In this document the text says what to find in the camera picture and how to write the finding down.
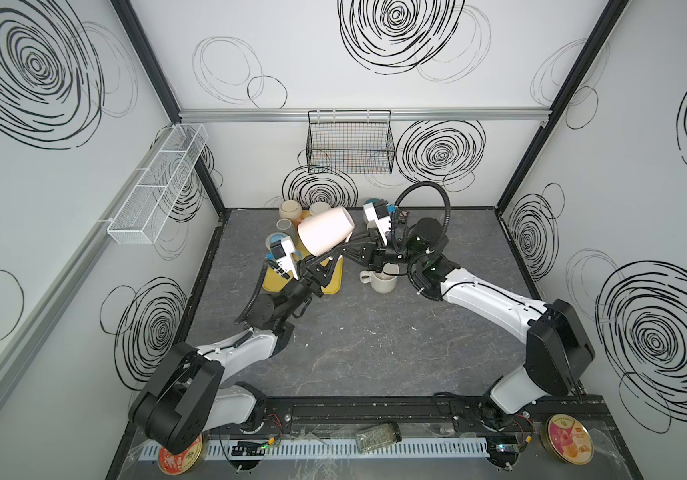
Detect cream mug with handle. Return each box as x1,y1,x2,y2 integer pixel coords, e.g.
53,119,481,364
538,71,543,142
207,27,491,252
309,201,331,216

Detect yellow plastic tray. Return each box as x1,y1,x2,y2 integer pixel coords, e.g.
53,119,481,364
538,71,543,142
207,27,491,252
260,207,355,299

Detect beige mug back left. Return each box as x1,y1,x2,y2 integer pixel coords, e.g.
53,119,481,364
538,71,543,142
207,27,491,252
279,200,304,225

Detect white wire wall shelf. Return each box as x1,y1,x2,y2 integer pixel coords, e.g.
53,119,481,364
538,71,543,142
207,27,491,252
107,123,209,245

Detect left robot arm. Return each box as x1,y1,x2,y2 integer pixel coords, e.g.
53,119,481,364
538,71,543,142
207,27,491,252
128,255,342,454

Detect red round tin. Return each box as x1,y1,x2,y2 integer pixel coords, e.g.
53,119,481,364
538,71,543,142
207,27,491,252
158,435,207,476

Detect pink mug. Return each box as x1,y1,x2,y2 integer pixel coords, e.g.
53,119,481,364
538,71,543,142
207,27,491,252
298,207,355,256

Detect black wire wall basket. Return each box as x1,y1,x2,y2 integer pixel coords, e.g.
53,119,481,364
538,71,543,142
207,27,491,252
305,109,397,175

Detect pink orange round tin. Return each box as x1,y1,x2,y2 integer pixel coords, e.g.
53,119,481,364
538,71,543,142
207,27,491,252
541,414,595,466

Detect blue butterfly mug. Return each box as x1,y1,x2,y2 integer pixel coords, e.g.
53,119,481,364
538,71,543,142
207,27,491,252
265,232,287,250

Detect black corrugated cable left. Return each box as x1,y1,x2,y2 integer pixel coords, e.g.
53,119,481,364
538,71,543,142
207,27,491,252
234,263,273,325

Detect beige speckled mug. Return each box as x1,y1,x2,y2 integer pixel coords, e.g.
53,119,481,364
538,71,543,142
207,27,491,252
359,264,399,294

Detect clear plastic packet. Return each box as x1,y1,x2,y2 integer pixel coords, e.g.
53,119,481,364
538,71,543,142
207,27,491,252
355,422,403,453

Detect black corrugated cable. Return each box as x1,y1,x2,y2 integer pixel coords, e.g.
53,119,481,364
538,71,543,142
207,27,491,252
392,181,451,241
234,263,273,325

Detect white slotted cable duct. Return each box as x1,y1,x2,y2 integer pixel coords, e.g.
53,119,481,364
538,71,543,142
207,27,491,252
138,436,491,462

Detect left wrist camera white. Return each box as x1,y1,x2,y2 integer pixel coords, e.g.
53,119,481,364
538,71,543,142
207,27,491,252
267,236,299,280

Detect black corrugated cable right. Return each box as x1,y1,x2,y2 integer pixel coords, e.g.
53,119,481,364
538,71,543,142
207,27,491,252
392,181,451,241

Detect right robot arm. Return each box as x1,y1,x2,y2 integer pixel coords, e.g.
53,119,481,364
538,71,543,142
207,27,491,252
341,218,595,431

